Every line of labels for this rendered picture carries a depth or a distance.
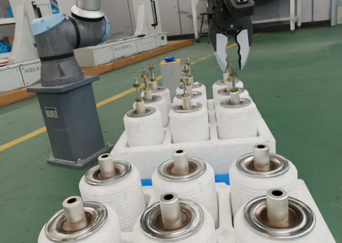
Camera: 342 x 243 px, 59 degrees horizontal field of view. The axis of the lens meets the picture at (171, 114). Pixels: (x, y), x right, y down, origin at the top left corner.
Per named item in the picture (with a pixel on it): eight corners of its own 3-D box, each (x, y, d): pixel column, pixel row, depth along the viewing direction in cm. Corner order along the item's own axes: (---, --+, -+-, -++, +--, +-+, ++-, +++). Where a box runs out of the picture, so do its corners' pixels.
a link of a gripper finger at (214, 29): (227, 51, 71) (229, 12, 69) (229, 52, 70) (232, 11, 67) (207, 51, 71) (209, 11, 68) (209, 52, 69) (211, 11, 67)
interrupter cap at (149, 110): (136, 109, 83) (136, 106, 82) (161, 109, 79) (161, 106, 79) (120, 118, 76) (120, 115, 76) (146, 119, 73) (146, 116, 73)
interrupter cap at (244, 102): (251, 99, 77) (250, 96, 77) (251, 108, 70) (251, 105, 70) (221, 100, 79) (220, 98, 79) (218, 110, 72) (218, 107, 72)
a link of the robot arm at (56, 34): (33, 57, 108) (22, 17, 104) (67, 51, 117) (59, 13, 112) (47, 57, 100) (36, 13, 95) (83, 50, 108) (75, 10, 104)
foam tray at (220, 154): (122, 215, 79) (109, 153, 74) (147, 151, 116) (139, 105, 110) (277, 207, 74) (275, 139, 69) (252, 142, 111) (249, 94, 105)
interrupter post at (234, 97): (240, 102, 76) (239, 89, 75) (240, 105, 73) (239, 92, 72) (230, 103, 76) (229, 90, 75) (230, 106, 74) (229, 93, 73)
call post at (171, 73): (170, 143, 120) (159, 64, 111) (172, 135, 127) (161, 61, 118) (188, 141, 120) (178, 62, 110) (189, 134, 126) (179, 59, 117)
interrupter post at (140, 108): (140, 112, 79) (138, 99, 78) (147, 112, 78) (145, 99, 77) (135, 115, 77) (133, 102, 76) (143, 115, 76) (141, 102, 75)
